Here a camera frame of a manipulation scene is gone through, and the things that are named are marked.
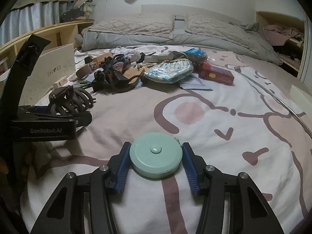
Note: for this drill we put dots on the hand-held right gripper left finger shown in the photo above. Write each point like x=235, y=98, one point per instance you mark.
x=123, y=168

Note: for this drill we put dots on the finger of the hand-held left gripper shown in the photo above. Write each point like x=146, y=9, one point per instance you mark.
x=84, y=120
x=42, y=109

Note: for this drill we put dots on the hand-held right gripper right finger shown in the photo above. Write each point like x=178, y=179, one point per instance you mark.
x=191, y=170

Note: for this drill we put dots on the dark brown hair claw clip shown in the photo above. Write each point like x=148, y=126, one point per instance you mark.
x=73, y=102

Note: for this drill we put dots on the mint green tape measure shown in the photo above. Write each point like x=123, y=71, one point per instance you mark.
x=156, y=158

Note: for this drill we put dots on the white cardboard box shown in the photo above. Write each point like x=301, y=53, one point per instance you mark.
x=48, y=63

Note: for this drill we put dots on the blue patterned white pouch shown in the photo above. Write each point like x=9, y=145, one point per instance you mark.
x=168, y=72

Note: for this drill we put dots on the red packet box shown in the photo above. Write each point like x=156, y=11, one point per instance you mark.
x=217, y=74

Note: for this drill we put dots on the small cream box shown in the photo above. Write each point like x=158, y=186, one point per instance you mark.
x=60, y=82

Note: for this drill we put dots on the brown woven band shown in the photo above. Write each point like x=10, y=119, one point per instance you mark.
x=85, y=72

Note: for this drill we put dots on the white pink printed blanket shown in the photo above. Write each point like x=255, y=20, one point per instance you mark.
x=219, y=126

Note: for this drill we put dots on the wooden block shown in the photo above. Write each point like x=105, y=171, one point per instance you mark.
x=101, y=58

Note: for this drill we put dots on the white lace ball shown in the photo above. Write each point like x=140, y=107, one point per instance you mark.
x=129, y=53

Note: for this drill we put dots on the wooden shelf unit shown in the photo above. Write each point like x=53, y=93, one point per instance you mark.
x=65, y=29

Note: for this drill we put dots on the grey duvet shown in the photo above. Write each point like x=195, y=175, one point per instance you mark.
x=117, y=41

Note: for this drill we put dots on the white paper sheet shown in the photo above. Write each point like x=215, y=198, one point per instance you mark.
x=192, y=85

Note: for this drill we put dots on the grey curtain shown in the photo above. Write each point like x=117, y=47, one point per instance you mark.
x=31, y=22

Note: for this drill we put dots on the white charger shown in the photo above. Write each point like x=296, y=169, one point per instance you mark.
x=156, y=57

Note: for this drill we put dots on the dark bag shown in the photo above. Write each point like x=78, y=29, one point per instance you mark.
x=72, y=14

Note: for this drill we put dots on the beige quilted pillow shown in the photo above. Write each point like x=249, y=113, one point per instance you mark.
x=131, y=25
x=219, y=31

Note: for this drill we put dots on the green plush toy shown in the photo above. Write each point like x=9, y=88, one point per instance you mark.
x=89, y=8

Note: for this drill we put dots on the white visor cap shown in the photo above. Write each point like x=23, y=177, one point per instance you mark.
x=81, y=2

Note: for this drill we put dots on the blue snack packet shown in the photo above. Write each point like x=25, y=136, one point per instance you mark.
x=196, y=54

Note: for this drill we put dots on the white headboard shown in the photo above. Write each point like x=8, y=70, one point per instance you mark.
x=195, y=11

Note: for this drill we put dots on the pink clothes pile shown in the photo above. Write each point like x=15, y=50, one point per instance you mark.
x=282, y=33

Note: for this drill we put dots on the wooden wall niche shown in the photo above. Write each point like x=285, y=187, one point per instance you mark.
x=280, y=19

